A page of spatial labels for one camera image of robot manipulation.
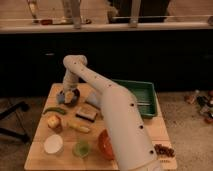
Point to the brown black scrub block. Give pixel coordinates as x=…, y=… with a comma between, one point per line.
x=86, y=114

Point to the yellow apple piece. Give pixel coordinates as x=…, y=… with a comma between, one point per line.
x=54, y=122

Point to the orange bowl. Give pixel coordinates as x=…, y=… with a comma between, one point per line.
x=104, y=146

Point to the yellow corn cob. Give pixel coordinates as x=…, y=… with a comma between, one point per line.
x=77, y=127

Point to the green cup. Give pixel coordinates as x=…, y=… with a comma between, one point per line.
x=81, y=148

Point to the yellow blue sponge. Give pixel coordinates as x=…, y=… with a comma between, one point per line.
x=65, y=97

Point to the clutter pile on floor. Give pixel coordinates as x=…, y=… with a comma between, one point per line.
x=205, y=103

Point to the green tray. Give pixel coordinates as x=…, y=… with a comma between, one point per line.
x=145, y=94

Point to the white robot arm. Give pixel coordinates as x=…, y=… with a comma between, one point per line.
x=131, y=144

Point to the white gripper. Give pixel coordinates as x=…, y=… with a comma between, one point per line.
x=70, y=81

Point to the purple bowl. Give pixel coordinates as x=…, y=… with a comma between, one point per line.
x=76, y=98

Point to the red grapes bunch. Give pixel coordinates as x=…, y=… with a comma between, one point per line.
x=164, y=150

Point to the wooden table board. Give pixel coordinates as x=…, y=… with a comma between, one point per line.
x=64, y=160

